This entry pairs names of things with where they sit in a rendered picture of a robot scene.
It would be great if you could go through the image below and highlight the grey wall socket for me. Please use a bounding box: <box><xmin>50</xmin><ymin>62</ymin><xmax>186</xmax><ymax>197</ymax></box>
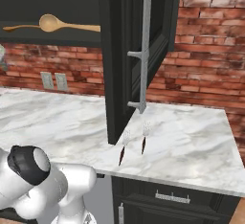
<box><xmin>40</xmin><ymin>71</ymin><xmax>55</xmax><ymax>91</ymax></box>
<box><xmin>54</xmin><ymin>72</ymin><xmax>69</xmax><ymax>92</ymax></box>

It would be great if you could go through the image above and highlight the grey base cabinet handle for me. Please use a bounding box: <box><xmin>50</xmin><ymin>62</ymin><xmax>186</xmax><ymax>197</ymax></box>
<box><xmin>118</xmin><ymin>202</ymin><xmax>125</xmax><ymax>224</ymax></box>

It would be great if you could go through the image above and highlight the black base cabinet door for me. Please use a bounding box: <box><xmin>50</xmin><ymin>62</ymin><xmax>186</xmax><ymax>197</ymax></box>
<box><xmin>113</xmin><ymin>193</ymin><xmax>233</xmax><ymax>224</ymax></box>

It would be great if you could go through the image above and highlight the black drawer front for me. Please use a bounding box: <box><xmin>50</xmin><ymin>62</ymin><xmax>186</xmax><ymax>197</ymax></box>
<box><xmin>112</xmin><ymin>175</ymin><xmax>241</xmax><ymax>217</ymax></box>

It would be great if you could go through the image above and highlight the wooden spoon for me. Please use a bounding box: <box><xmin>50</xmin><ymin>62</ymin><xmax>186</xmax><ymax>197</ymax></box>
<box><xmin>38</xmin><ymin>13</ymin><xmax>101</xmax><ymax>34</ymax></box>
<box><xmin>2</xmin><ymin>24</ymin><xmax>42</xmax><ymax>33</ymax></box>

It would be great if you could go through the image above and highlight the grey cabinet door handle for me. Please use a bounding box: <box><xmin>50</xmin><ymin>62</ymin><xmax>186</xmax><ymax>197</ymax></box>
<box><xmin>126</xmin><ymin>0</ymin><xmax>154</xmax><ymax>114</ymax></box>

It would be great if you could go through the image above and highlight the grey drawer handle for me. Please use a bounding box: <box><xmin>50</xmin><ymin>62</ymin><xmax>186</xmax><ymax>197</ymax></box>
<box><xmin>154</xmin><ymin>190</ymin><xmax>191</xmax><ymax>205</ymax></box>

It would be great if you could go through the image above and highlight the green and white object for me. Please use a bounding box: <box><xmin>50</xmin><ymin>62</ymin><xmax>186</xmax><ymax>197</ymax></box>
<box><xmin>0</xmin><ymin>44</ymin><xmax>8</xmax><ymax>73</ymax></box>

